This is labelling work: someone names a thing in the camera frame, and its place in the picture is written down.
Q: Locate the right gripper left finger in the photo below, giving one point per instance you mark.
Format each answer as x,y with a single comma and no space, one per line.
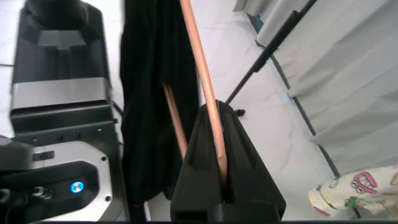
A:
196,186

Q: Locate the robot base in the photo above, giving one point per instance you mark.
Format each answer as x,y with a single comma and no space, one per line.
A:
62,124

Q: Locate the cream printed garment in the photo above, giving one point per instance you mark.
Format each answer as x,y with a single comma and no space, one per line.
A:
357,193

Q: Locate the white curtain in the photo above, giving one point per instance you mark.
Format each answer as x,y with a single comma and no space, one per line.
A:
342,77

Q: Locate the pink clothes hanger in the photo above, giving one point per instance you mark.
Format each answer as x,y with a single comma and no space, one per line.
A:
202,62

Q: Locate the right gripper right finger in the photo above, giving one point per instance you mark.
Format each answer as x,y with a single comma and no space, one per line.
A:
255,189

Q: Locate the black clothes rack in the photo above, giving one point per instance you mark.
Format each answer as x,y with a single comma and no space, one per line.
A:
273,43

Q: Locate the black garment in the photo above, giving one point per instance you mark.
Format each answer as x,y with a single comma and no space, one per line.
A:
149,93

